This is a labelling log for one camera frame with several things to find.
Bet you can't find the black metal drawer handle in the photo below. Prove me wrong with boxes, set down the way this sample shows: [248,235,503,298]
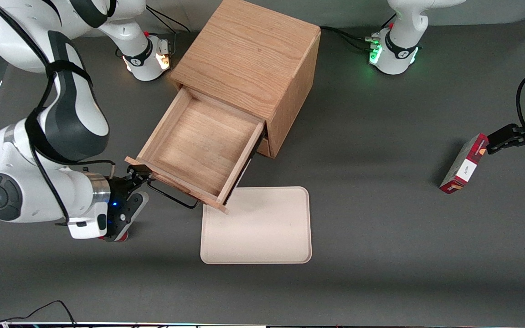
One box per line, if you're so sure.
[146,180,200,210]

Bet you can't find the beige rectangular tray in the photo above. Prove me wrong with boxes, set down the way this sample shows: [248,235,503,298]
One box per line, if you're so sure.
[200,186,313,265]

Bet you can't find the oak wooden drawer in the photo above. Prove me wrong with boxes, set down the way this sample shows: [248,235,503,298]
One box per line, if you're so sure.
[124,87,267,215]

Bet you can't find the oak wooden cabinet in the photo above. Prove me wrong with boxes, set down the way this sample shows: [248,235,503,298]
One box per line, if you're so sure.
[170,0,321,159]

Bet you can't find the black cable along right arm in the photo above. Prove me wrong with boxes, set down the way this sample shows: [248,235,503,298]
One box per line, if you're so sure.
[0,0,116,226]

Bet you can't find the black right arm base cables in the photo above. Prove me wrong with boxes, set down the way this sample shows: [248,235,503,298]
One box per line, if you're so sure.
[145,5,192,36]

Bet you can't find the black arm base cables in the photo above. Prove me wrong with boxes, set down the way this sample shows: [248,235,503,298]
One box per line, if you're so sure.
[320,26,381,53]
[145,5,192,36]

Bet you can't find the thin black cable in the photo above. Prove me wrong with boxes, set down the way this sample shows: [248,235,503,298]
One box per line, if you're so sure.
[0,300,77,328]

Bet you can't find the black left arm base cables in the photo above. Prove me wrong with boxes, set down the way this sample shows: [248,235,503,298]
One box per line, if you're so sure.
[320,26,381,53]

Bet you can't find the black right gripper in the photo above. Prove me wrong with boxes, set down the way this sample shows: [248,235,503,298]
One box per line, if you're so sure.
[107,165,153,215]

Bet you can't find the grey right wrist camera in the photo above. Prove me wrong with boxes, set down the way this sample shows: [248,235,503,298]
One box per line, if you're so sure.
[107,191,149,242]

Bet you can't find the red and white box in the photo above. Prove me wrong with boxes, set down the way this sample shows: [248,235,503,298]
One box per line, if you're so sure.
[439,133,490,195]

